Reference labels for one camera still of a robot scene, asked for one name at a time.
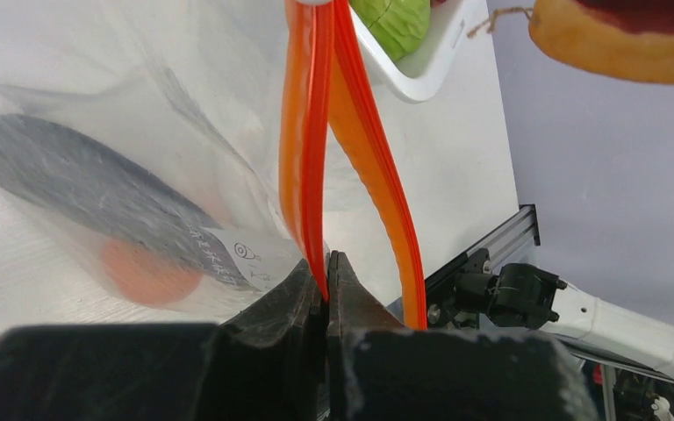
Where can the clear zip bag orange zipper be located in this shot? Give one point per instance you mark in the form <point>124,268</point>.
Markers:
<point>230,103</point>

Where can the aluminium table frame rail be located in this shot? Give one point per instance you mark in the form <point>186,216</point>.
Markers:
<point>509,242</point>

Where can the white plastic food bin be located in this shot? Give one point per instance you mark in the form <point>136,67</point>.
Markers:
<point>417,77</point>

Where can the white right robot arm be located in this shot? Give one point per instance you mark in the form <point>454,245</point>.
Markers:
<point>522,295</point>

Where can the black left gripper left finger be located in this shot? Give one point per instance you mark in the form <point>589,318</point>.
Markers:
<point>260,365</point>

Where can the orange fruit toy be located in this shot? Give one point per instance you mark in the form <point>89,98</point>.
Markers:
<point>146,278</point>

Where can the purple eggplant toy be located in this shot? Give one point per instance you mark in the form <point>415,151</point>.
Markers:
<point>62,170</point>

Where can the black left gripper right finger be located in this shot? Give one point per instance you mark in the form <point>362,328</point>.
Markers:
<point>380,369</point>

